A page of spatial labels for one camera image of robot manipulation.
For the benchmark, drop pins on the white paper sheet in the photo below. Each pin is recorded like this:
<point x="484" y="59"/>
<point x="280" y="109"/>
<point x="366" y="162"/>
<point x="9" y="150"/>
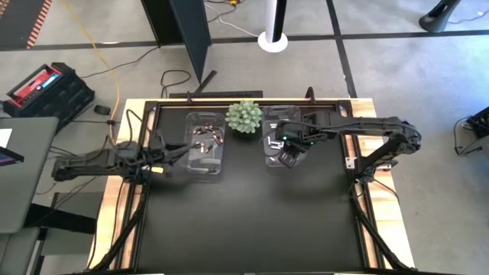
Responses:
<point x="4" y="137"/>

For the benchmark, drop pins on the silver mounting bracket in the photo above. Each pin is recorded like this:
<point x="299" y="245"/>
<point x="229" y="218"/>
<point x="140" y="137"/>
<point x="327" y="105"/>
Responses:
<point x="350" y="162"/>

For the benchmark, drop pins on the black mat orange stripes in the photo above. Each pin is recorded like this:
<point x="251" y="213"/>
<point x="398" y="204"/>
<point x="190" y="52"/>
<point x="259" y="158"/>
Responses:
<point x="19" y="23"/>

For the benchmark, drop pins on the green succulent in grey pot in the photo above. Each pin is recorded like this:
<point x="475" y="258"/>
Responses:
<point x="244" y="116"/>

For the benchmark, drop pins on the black equipment box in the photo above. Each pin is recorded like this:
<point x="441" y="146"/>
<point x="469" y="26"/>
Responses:
<point x="481" y="124"/>

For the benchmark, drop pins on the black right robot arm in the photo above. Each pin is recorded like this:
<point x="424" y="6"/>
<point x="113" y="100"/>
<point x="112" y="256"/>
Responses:
<point x="363" y="124"/>

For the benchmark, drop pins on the grey side table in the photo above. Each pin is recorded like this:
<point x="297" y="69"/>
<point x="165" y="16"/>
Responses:
<point x="26" y="198"/>

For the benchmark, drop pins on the black stand base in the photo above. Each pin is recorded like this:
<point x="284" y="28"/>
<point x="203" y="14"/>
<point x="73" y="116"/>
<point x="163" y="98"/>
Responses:
<point x="435" y="21"/>

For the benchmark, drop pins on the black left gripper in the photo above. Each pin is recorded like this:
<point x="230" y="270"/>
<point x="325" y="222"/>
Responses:
<point x="157" y="153"/>

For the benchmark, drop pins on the clear plastic bin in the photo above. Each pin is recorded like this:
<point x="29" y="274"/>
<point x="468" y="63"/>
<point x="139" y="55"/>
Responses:
<point x="271" y="158"/>
<point x="204" y="164"/>

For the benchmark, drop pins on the wooden table with black frame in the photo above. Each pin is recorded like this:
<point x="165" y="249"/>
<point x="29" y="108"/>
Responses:
<point x="363" y="109"/>

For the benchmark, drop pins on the black room divider panel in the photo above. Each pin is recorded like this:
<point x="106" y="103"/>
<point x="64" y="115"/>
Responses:
<point x="191" y="34"/>

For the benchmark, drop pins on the grey cabinet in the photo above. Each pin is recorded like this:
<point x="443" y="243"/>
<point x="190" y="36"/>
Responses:
<point x="15" y="256"/>

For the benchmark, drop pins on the black slotted bar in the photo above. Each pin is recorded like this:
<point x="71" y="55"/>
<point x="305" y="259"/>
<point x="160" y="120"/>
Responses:
<point x="217" y="94"/>

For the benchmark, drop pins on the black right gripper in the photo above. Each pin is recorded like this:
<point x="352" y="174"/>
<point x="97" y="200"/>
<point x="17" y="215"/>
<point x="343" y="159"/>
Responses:
<point x="296" y="133"/>

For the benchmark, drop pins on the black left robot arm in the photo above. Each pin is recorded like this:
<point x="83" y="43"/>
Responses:
<point x="84" y="166"/>

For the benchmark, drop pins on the white black pole round base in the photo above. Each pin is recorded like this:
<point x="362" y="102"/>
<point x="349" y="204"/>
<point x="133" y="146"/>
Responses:
<point x="272" y="42"/>

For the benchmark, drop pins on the black red toolbox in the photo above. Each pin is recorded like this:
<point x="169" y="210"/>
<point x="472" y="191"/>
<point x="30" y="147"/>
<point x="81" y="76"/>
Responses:
<point x="68" y="95"/>

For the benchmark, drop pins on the dark tablet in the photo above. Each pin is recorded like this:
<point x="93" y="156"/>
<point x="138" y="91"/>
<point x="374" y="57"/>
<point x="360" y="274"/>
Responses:
<point x="9" y="157"/>

